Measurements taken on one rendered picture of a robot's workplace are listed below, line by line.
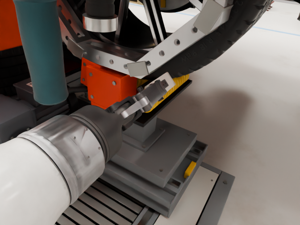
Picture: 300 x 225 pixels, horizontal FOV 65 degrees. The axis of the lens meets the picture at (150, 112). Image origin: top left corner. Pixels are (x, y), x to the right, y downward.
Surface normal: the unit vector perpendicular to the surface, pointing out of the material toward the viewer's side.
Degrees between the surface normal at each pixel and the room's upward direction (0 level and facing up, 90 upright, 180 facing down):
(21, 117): 68
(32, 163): 32
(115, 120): 43
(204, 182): 0
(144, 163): 0
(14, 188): 37
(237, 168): 0
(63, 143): 26
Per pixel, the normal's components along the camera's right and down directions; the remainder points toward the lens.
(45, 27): 0.64, 0.44
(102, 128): 0.63, -0.40
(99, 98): -0.51, 0.44
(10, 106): 0.08, -0.83
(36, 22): 0.25, 0.52
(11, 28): 0.85, 0.35
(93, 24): -0.24, 0.52
